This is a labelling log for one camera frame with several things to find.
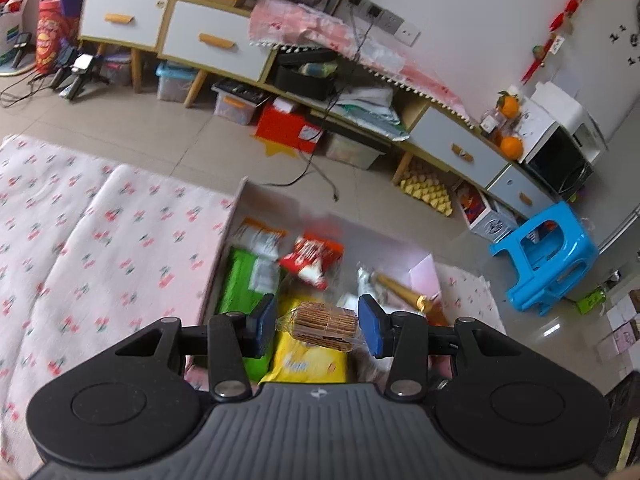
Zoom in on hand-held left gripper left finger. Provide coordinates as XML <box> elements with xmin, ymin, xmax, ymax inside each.
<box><xmin>102</xmin><ymin>294</ymin><xmax>277</xmax><ymax>403</ymax></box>

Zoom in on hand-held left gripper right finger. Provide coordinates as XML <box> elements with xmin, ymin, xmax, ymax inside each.
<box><xmin>359</xmin><ymin>295</ymin><xmax>533</xmax><ymax>403</ymax></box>

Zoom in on white black print packet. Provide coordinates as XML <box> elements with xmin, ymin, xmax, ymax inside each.
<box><xmin>355</xmin><ymin>264</ymin><xmax>387</xmax><ymax>297</ymax></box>

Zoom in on green snack packet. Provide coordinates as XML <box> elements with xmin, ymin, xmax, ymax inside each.
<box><xmin>216</xmin><ymin>247</ymin><xmax>282</xmax><ymax>385</ymax></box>

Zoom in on mustard snack packet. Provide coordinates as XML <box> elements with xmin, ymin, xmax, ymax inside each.
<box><xmin>372</xmin><ymin>270</ymin><xmax>451</xmax><ymax>326</ymax></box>

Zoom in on brown cracker packet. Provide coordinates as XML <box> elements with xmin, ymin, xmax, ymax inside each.
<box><xmin>275</xmin><ymin>301</ymin><xmax>362</xmax><ymax>354</ymax></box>

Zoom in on yellow snack packet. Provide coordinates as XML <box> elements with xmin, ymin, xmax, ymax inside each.
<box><xmin>257</xmin><ymin>292</ymin><xmax>351</xmax><ymax>385</ymax></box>

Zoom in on red white snack packet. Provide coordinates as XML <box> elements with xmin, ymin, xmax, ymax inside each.
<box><xmin>278</xmin><ymin>232</ymin><xmax>346</xmax><ymax>291</ymax></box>

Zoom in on pink box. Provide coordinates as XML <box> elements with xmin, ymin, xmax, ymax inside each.
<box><xmin>182</xmin><ymin>175</ymin><xmax>451</xmax><ymax>391</ymax></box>

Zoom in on small orange white packet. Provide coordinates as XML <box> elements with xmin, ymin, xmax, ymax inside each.
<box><xmin>234</xmin><ymin>216</ymin><xmax>289</xmax><ymax>264</ymax></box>

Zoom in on yellow egg tray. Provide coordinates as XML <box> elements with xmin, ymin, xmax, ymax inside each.
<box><xmin>399</xmin><ymin>166</ymin><xmax>457</xmax><ymax>219</ymax></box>

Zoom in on white printed box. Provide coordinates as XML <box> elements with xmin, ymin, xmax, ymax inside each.
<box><xmin>456</xmin><ymin>181</ymin><xmax>519</xmax><ymax>242</ymax></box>

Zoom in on clear storage bin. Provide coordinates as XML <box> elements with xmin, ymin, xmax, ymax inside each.
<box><xmin>324</xmin><ymin>129</ymin><xmax>387</xmax><ymax>172</ymax></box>
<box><xmin>211</xmin><ymin>80</ymin><xmax>274</xmax><ymax>127</ymax></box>

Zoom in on cherry print cloth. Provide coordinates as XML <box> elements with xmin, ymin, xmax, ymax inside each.
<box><xmin>0</xmin><ymin>134</ymin><xmax>507</xmax><ymax>480</ymax></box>

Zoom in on blue plastic stool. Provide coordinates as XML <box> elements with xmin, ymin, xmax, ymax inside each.
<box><xmin>489</xmin><ymin>200</ymin><xmax>601</xmax><ymax>319</ymax></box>

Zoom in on red box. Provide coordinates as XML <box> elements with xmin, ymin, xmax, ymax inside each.
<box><xmin>254</xmin><ymin>101</ymin><xmax>327</xmax><ymax>154</ymax></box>

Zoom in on white drawer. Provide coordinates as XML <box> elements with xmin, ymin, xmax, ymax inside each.
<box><xmin>79</xmin><ymin>0</ymin><xmax>172</xmax><ymax>52</ymax></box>
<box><xmin>486</xmin><ymin>164</ymin><xmax>557</xmax><ymax>219</ymax></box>
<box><xmin>411</xmin><ymin>106</ymin><xmax>512</xmax><ymax>189</ymax></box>
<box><xmin>159</xmin><ymin>0</ymin><xmax>277</xmax><ymax>84</ymax></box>

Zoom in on folded pale cloths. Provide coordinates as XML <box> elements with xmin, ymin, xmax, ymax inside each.
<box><xmin>334</xmin><ymin>85</ymin><xmax>412</xmax><ymax>142</ymax></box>

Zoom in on small green box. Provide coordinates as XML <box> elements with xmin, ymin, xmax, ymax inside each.
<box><xmin>574</xmin><ymin>287</ymin><xmax>607</xmax><ymax>315</ymax></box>

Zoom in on orange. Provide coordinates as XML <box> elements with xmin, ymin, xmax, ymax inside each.
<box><xmin>496</xmin><ymin>91</ymin><xmax>522</xmax><ymax>119</ymax></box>
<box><xmin>499</xmin><ymin>135</ymin><xmax>524</xmax><ymax>162</ymax></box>

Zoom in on clear plastic jar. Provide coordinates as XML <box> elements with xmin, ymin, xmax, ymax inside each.
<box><xmin>480</xmin><ymin>109</ymin><xmax>507</xmax><ymax>136</ymax></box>

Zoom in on wooden TV cabinet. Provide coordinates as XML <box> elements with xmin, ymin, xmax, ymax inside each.
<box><xmin>77</xmin><ymin>0</ymin><xmax>568</xmax><ymax>221</ymax></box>

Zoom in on stack of pale boxes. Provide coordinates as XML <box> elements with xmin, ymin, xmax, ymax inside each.
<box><xmin>596</xmin><ymin>290</ymin><xmax>640</xmax><ymax>378</ymax></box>

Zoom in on black storage box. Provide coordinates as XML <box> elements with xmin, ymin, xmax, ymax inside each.
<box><xmin>271</xmin><ymin>46</ymin><xmax>342</xmax><ymax>102</ymax></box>

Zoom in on clear bin with blue lid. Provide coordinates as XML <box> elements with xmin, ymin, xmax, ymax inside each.
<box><xmin>155</xmin><ymin>61</ymin><xmax>199</xmax><ymax>104</ymax></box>

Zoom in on white appliance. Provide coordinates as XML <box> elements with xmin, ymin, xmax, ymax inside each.
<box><xmin>529</xmin><ymin>81</ymin><xmax>609</xmax><ymax>155</ymax></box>

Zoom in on pink cloth with pompom trim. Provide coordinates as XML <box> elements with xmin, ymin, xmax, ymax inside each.
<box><xmin>248</xmin><ymin>0</ymin><xmax>478</xmax><ymax>128</ymax></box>

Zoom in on black tripod device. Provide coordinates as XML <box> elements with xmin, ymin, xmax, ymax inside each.
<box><xmin>49</xmin><ymin>44</ymin><xmax>110</xmax><ymax>102</ymax></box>

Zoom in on red mascot bag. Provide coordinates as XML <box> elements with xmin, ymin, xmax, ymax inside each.
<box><xmin>35</xmin><ymin>0</ymin><xmax>82</xmax><ymax>77</ymax></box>

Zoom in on red hanging decoration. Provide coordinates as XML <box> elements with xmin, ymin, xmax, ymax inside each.
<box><xmin>520</xmin><ymin>0</ymin><xmax>609</xmax><ymax>87</ymax></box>

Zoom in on white shopping bag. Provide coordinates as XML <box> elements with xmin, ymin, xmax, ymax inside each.
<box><xmin>0</xmin><ymin>0</ymin><xmax>30</xmax><ymax>67</ymax></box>

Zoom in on black cable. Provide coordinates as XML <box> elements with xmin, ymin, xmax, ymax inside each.
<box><xmin>262</xmin><ymin>7</ymin><xmax>373</xmax><ymax>203</ymax></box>

